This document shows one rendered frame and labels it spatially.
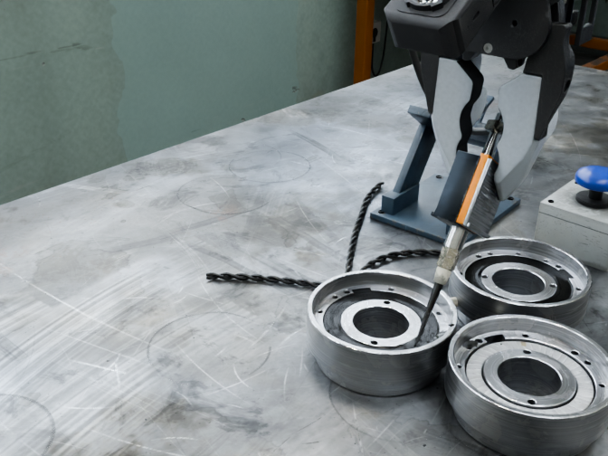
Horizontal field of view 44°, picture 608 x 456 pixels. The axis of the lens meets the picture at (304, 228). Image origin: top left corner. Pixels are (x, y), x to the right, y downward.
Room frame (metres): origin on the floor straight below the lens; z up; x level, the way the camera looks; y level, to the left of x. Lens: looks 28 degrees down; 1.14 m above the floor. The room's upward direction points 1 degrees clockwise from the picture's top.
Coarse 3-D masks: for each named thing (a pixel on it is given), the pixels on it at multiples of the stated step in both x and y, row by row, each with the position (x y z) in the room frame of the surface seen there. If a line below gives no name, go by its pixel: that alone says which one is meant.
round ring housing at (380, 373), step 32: (320, 288) 0.47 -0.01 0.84; (352, 288) 0.49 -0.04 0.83; (384, 288) 0.49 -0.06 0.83; (416, 288) 0.48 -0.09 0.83; (320, 320) 0.44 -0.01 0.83; (352, 320) 0.44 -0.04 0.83; (384, 320) 0.46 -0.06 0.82; (416, 320) 0.45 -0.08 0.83; (448, 320) 0.45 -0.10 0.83; (320, 352) 0.41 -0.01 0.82; (352, 352) 0.40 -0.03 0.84; (384, 352) 0.39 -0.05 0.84; (416, 352) 0.39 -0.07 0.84; (352, 384) 0.40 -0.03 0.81; (384, 384) 0.39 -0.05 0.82; (416, 384) 0.40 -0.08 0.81
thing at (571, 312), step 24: (480, 240) 0.55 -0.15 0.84; (504, 240) 0.55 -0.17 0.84; (528, 240) 0.55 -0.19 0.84; (504, 264) 0.53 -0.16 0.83; (552, 264) 0.53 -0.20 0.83; (576, 264) 0.51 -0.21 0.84; (456, 288) 0.49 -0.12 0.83; (504, 288) 0.52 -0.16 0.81; (528, 288) 0.52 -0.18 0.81; (552, 288) 0.49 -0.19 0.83; (480, 312) 0.46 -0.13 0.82; (504, 312) 0.45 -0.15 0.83; (528, 312) 0.45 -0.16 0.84; (552, 312) 0.45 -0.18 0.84; (576, 312) 0.46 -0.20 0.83
